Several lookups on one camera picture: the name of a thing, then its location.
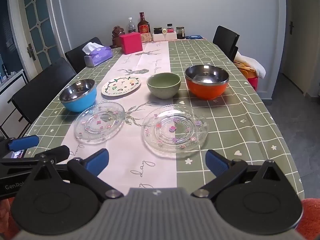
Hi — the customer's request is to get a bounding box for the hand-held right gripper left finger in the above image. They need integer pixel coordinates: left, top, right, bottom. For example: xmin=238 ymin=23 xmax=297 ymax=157
xmin=25 ymin=148 xmax=124 ymax=201

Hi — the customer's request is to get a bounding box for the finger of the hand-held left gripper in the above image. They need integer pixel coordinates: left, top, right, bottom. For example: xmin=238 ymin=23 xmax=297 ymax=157
xmin=0 ymin=134 xmax=40 ymax=153
xmin=47 ymin=145 xmax=71 ymax=165

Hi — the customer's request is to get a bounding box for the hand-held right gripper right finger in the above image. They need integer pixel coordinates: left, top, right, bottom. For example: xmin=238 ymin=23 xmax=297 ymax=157
xmin=191 ymin=149 xmax=292 ymax=200

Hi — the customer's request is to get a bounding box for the flower-dotted glass plate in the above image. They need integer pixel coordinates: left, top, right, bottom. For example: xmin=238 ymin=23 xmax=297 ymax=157
xmin=73 ymin=102 xmax=125 ymax=145
xmin=141 ymin=104 xmax=209 ymax=158

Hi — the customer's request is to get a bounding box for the blue steel bowl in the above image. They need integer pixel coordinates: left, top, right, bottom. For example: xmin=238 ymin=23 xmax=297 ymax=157
xmin=59 ymin=79 xmax=97 ymax=112

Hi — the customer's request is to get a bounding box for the orange steel bowl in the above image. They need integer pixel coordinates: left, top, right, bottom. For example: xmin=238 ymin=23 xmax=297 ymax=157
xmin=185 ymin=65 xmax=230 ymax=101

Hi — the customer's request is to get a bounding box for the white fruit-painted plate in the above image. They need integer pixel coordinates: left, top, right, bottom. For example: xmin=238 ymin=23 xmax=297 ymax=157
xmin=101 ymin=76 xmax=141 ymax=97

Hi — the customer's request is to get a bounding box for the green ceramic bowl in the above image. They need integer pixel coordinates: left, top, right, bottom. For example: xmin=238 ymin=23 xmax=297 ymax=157
xmin=147 ymin=72 xmax=181 ymax=99

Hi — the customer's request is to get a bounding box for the white cabinet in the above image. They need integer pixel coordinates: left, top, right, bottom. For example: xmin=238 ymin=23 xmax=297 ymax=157
xmin=0 ymin=68 xmax=28 ymax=131

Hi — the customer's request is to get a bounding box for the black chair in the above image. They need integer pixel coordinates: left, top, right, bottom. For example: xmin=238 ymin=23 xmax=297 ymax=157
xmin=0 ymin=57 xmax=77 ymax=138
xmin=212 ymin=25 xmax=240 ymax=62
xmin=65 ymin=37 xmax=104 ymax=74

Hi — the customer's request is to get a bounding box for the orange plastic stool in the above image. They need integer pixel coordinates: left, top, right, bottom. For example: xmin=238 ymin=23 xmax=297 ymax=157
xmin=239 ymin=67 xmax=258 ymax=91

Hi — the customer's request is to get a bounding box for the purple tissue box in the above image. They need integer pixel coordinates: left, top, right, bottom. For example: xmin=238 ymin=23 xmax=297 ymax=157
xmin=82 ymin=42 xmax=112 ymax=67

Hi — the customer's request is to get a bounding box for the pink box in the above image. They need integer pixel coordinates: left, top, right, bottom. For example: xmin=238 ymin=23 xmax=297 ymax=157
xmin=119 ymin=32 xmax=143 ymax=55

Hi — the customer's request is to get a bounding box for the white glazed door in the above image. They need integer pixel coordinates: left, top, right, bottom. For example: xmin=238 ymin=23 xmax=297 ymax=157
xmin=7 ymin=0 xmax=64 ymax=72

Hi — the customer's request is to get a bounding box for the brown figurine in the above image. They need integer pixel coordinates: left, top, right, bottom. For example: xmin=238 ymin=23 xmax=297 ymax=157
xmin=111 ymin=26 xmax=125 ymax=49

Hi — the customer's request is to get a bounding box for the clear water bottle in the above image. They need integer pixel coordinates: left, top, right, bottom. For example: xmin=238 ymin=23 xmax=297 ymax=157
xmin=127 ymin=17 xmax=137 ymax=34

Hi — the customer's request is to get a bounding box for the red-label liquor bottle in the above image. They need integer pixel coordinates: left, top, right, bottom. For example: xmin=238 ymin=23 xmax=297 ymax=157
xmin=137 ymin=12 xmax=151 ymax=34

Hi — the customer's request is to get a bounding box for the cream door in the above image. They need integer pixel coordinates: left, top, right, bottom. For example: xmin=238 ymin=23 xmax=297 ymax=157
xmin=284 ymin=0 xmax=320 ymax=98

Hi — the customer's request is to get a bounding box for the metal door handle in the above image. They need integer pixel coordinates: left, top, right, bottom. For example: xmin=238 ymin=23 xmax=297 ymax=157
xmin=27 ymin=44 xmax=37 ymax=61

